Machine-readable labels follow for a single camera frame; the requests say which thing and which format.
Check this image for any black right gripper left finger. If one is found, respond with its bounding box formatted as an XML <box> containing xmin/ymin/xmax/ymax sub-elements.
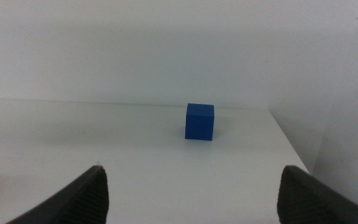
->
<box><xmin>4</xmin><ymin>165</ymin><xmax>110</xmax><ymax>224</ymax></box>

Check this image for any blue cube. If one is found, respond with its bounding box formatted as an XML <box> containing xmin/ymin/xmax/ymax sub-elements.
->
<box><xmin>184</xmin><ymin>103</ymin><xmax>215</xmax><ymax>141</ymax></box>

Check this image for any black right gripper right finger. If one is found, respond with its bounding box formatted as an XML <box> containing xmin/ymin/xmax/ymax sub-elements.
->
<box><xmin>277</xmin><ymin>165</ymin><xmax>358</xmax><ymax>224</ymax></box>

